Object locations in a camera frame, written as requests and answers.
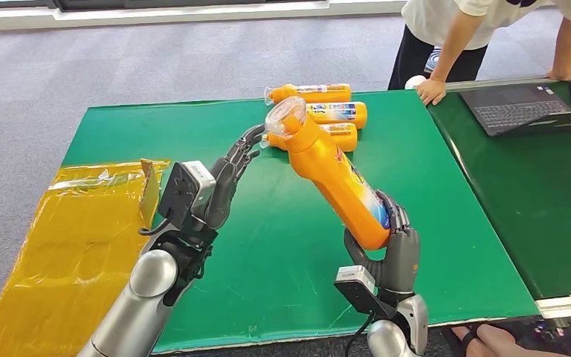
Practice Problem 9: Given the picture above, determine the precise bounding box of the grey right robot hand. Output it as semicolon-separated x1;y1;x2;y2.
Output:
343;189;422;297

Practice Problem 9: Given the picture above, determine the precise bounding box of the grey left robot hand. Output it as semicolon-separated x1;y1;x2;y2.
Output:
201;123;267;231

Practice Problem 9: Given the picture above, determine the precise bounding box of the orange detergent bottle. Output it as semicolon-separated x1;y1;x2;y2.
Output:
259;123;359;152
305;100;368;130
264;83;353;106
264;96;393;251

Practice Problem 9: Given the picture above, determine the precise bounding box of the brown cardboard flap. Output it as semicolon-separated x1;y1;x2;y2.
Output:
138;158;161;228

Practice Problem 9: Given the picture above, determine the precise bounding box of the person's foot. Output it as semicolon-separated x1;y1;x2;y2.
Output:
450;326;494;357
476;324;570;357

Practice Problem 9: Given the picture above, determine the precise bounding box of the yellow film-wrapped flat box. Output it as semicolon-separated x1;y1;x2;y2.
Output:
0;158;171;357

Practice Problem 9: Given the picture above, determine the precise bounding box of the person's right hand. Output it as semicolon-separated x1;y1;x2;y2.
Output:
416;77;448;107

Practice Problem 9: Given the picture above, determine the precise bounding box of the person's hand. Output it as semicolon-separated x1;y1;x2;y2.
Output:
546;66;571;83
416;77;448;107

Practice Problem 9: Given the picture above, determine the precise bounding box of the white window sill ledge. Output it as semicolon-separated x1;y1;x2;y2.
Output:
0;0;407;33

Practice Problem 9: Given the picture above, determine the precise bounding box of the small white round object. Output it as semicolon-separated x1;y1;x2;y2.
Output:
404;74;428;91

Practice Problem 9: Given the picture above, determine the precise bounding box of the dark grey laptop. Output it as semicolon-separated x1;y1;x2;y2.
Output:
459;83;571;138

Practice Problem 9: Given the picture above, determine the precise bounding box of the blue white patterned object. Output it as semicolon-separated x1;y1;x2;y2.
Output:
423;45;444;75

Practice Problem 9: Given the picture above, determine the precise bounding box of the person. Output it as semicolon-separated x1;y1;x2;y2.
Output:
387;0;571;107

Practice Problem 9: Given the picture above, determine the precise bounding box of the person's left hand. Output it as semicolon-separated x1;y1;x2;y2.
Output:
546;66;571;83

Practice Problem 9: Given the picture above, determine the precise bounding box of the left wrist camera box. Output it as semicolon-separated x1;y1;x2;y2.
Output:
157;161;218;231

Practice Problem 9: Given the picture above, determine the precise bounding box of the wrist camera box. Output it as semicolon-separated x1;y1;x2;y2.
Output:
333;265;397;319
157;161;218;231

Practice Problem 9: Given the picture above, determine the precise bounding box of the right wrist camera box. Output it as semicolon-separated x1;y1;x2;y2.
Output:
333;265;397;319

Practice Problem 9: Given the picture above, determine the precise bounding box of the black left camera cable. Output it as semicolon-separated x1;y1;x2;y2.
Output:
138;209;175;237

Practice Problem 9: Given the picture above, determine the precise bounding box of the black camera cable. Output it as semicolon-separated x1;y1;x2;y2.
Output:
138;209;175;237
343;311;375;357

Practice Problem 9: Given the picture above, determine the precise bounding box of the black right camera cable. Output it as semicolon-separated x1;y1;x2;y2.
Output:
343;311;375;357

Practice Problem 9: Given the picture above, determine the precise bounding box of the silver conveyor table frame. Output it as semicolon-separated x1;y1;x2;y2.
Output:
427;74;571;341

